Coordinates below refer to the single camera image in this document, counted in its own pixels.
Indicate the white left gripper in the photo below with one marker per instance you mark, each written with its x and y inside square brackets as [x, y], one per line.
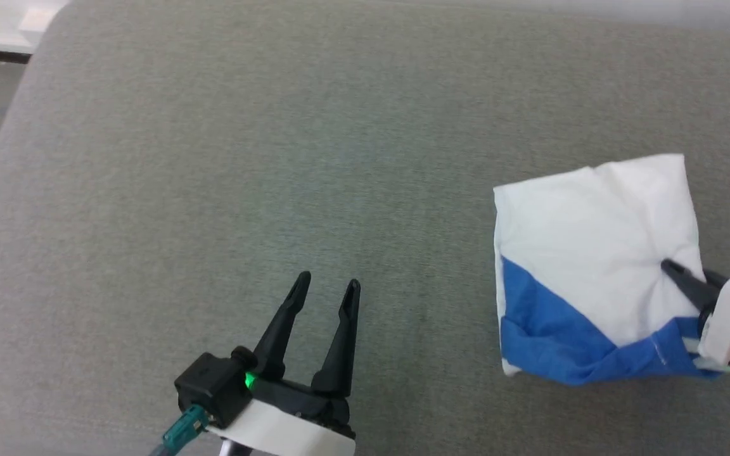
[282, 424]

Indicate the white and blue sweatshirt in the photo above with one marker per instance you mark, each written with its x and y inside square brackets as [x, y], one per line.
[593, 253]

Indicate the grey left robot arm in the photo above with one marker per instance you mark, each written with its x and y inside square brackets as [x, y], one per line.
[233, 449]

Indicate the grey fabric sofa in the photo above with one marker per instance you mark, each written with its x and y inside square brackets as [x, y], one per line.
[276, 158]

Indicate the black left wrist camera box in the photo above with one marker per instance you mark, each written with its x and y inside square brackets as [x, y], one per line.
[213, 386]

